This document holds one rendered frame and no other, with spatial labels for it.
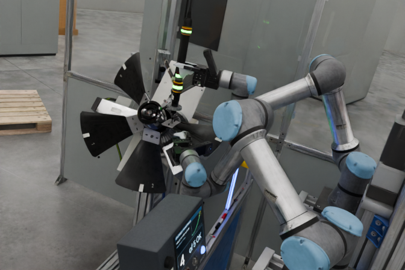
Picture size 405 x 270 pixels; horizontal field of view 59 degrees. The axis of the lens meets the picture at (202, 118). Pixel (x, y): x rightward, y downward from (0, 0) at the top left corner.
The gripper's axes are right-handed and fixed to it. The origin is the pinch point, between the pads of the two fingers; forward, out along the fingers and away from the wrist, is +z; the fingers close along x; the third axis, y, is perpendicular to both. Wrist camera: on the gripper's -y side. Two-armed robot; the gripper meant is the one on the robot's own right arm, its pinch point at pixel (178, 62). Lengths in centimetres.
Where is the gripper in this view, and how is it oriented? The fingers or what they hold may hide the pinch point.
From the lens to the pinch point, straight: 157.6
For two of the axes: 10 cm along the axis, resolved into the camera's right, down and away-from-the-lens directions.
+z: -9.6, -2.5, 1.5
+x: 2.3, -3.1, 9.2
